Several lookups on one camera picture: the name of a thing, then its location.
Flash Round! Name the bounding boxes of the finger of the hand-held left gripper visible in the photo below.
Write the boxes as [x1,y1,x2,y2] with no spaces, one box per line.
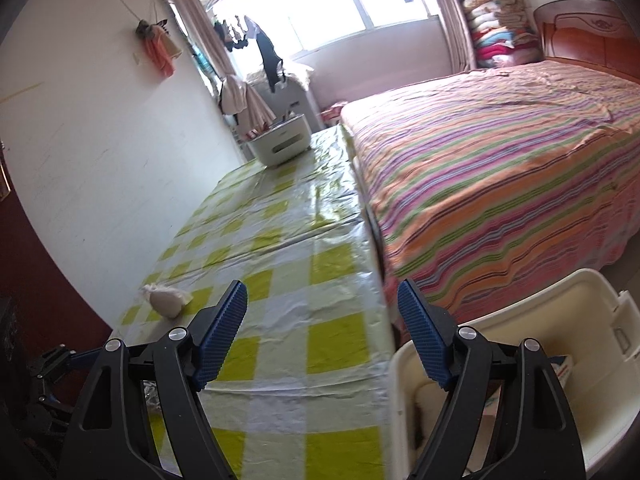
[27,346,103,378]
[35,379,81,423]

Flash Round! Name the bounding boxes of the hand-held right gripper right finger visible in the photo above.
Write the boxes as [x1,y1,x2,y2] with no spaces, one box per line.
[397,278,586,480]

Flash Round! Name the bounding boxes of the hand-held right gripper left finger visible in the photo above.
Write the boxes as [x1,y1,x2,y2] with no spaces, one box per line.
[57,280,249,480]

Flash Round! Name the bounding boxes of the white and pink medicine box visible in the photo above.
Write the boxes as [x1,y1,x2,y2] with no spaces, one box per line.
[549,354,575,386]

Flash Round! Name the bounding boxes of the cream plastic bin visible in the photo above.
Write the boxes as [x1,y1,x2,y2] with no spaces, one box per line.
[390,268,640,480]

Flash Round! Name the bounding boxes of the white ball with lace trim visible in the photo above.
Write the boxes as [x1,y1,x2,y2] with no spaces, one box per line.
[142,282,193,318]

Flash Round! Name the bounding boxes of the dark red wooden door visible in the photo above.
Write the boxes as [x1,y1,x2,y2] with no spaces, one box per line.
[0,155,113,480]

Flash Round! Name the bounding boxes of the striped bed sheet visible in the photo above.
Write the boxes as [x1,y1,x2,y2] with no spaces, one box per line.
[340,60,640,341]

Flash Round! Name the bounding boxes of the white pen holder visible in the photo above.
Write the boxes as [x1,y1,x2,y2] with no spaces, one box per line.
[246,114,313,168]

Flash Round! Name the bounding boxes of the pink cloth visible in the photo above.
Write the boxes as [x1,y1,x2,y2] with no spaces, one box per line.
[320,101,348,128]

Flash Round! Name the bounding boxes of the beige hanging cloth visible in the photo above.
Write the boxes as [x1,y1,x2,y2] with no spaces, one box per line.
[217,75,273,128]

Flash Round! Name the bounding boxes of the white appliance with lace cover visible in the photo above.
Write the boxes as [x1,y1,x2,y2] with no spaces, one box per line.
[245,60,321,133]

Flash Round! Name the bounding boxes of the black hanging garment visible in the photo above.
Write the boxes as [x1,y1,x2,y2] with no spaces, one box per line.
[255,30,286,93]

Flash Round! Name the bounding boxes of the beige curtain beside blankets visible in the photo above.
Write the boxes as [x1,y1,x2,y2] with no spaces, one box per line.
[437,0,478,73]

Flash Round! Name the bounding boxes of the small clothes on hanger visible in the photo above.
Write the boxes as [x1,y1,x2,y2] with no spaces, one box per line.
[212,15,261,51]

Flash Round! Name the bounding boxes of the stack of folded blankets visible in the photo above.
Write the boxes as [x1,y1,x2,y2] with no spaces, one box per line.
[460,0,543,68]

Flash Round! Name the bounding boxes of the window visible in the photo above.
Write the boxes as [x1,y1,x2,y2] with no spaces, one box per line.
[210,0,443,78]

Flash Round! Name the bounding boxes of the wooden headboard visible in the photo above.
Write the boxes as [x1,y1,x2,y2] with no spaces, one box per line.
[532,0,640,81]

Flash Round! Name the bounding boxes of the metal door handle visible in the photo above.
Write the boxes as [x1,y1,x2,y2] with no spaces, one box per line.
[0,142,12,201]

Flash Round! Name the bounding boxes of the orange cloth on wall hook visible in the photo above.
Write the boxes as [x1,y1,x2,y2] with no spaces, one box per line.
[135,20,176,78]

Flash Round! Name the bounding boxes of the beige curtain beside wire rack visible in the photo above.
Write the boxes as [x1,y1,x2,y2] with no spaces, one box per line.
[160,0,236,76]

